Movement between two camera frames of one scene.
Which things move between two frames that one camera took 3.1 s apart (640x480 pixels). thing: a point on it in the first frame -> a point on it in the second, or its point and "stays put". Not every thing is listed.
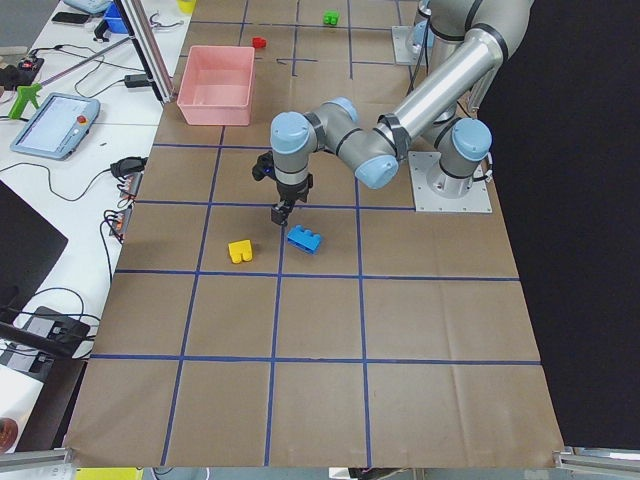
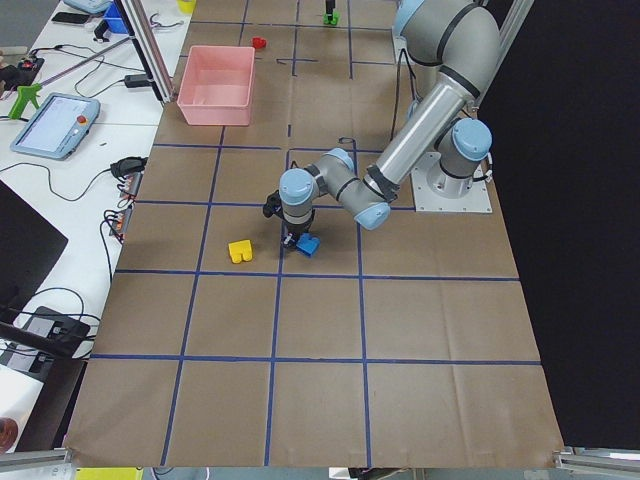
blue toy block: (304, 239) stays put
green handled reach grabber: (24, 93) stays put
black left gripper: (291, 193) -> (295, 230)
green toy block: (331, 17) stays put
